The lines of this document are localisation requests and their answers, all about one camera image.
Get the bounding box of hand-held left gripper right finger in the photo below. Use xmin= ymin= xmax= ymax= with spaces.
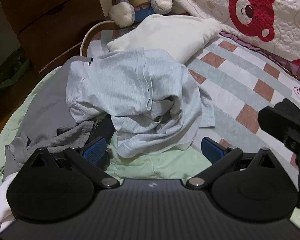
xmin=186 ymin=137 xmax=277 ymax=189

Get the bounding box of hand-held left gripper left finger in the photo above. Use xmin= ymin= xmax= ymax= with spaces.
xmin=20 ymin=136 xmax=120 ymax=189

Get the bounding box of light grey shirt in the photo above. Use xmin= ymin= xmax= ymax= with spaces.
xmin=66 ymin=47 xmax=215 ymax=158

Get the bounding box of dark navy garment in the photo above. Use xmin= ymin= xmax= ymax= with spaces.
xmin=89 ymin=114 xmax=115 ymax=153

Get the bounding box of light green blanket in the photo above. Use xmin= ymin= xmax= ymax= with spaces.
xmin=0 ymin=65 xmax=300 ymax=232

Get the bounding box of grey garment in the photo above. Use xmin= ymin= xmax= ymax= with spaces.
xmin=4 ymin=56 xmax=95 ymax=180

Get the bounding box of white quilt with red bears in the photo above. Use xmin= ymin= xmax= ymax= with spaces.
xmin=152 ymin=0 xmax=300 ymax=83

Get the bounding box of white cloth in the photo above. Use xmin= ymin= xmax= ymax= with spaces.
xmin=0 ymin=172 xmax=23 ymax=234

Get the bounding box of white pillow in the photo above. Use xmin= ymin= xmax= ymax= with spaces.
xmin=106 ymin=14 xmax=222 ymax=64

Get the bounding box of grey and white plush toy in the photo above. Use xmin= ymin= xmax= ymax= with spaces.
xmin=108 ymin=0 xmax=173 ymax=28

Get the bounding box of dark wooden dresser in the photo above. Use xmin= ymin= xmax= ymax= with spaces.
xmin=0 ymin=0 xmax=115 ymax=74

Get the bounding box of white cable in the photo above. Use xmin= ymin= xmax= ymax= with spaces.
xmin=80 ymin=20 xmax=115 ymax=57

